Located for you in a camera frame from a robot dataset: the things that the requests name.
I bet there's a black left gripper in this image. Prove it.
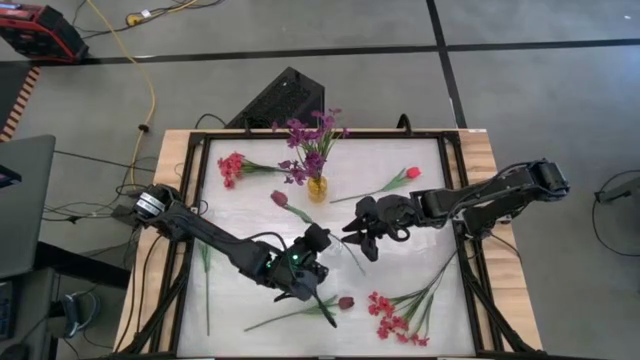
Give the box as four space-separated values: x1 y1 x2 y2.
273 244 339 330

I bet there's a small red flower bunch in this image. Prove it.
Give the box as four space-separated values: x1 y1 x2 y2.
217 152 294 191

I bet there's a dark red tulip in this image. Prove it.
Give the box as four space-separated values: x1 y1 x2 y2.
243 294 357 333
270 189 368 277

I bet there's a dark mat with striped edge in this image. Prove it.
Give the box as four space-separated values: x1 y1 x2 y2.
0 62 42 144

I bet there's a floor cable bundle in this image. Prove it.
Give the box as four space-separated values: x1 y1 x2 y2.
72 0 226 41

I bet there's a grey floor stand base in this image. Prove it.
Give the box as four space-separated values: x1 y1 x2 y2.
593 175 640 204

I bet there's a yellow floor cable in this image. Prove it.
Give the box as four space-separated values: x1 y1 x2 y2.
84 0 157 186

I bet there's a black device with white cable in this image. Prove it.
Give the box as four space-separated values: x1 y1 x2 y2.
60 292 102 339

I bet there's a grey desk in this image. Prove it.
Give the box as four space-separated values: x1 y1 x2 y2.
0 134 57 280

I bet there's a yellow glass vase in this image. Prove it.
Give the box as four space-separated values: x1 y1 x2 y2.
306 174 330 204

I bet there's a large red flower bunch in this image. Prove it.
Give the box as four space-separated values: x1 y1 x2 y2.
367 251 458 348

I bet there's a red and black toolbox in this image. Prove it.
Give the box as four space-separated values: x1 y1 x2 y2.
0 3 91 64

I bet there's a black mesh computer case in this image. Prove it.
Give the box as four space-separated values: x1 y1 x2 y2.
224 66 327 130

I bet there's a black metal table frame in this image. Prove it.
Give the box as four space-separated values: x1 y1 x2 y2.
117 130 539 360

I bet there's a black desk device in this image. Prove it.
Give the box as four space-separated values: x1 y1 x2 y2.
0 164 24 190

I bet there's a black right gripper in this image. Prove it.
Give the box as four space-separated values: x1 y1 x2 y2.
342 194 427 264

